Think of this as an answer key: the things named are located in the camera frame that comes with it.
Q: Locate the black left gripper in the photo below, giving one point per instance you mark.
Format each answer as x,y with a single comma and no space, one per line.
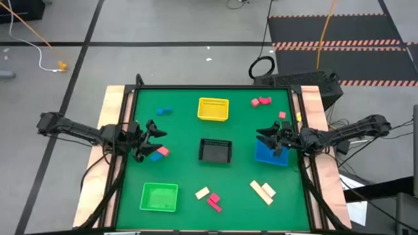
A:
138,140

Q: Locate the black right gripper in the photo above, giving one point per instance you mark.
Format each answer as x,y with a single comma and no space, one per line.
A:
289,138

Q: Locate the pink rectangular block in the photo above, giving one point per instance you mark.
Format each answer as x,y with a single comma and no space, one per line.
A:
163,151

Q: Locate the pink cube block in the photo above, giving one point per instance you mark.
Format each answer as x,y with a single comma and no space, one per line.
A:
282,115
255,102

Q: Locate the blue cube block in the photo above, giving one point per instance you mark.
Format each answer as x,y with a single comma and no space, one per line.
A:
159,112

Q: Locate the blue rectangular block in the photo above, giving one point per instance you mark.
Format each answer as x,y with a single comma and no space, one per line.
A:
168,110

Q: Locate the pink arch block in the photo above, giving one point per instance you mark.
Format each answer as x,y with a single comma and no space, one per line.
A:
265,100

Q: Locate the wide wooden block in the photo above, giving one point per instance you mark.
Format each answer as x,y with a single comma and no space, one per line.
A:
269,189

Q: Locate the long wooden plank block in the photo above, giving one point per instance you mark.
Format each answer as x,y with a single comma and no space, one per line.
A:
260,193

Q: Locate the pink half-round block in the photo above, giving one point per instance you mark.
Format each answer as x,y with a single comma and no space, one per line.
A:
214,197

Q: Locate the long pink block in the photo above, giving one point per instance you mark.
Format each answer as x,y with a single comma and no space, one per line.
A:
215,206

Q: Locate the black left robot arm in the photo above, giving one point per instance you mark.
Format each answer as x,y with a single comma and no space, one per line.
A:
75,129

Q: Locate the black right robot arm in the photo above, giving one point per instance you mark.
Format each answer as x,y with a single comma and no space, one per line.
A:
352,129

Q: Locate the blue plastic basket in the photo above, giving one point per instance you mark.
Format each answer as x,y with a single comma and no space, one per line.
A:
264,156

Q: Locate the yellow tag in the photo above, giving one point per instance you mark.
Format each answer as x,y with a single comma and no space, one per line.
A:
298,117

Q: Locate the green table mat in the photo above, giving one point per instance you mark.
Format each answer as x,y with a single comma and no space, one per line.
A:
183,176

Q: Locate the light wooden table board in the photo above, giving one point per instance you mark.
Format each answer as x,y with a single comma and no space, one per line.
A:
111,98
311,101

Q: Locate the black plastic basket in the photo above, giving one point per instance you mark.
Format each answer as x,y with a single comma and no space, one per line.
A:
215,153

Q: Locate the green plastic basket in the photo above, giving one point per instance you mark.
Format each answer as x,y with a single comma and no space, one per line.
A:
159,197

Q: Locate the yellow plastic basket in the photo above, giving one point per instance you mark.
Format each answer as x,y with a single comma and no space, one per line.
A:
213,109

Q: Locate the black power brick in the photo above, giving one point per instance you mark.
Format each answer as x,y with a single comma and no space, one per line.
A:
343,147

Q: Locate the silver metal bar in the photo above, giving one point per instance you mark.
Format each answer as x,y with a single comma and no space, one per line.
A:
122,233
302,233

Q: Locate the white paper sheet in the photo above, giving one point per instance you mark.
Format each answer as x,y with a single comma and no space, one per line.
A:
357,212

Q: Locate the yellow connector plug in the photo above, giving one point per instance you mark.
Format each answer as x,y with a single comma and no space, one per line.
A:
62,67

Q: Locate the black furniture beam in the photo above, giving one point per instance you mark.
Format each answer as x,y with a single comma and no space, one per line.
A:
379,190

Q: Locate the black hazard-striped floor mat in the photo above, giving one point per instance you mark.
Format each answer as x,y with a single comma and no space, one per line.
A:
359,29

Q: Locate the grey box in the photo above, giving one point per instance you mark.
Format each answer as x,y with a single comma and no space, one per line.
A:
407,213

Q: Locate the grey flat floor object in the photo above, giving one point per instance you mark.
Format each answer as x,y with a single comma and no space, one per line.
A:
6,74

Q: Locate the black equipment case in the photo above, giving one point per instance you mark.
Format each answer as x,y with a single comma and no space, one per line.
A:
19,9

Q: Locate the black table frame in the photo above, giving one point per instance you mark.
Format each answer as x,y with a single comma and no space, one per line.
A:
212,87

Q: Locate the grey post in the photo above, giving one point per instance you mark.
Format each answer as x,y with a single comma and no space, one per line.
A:
415,150

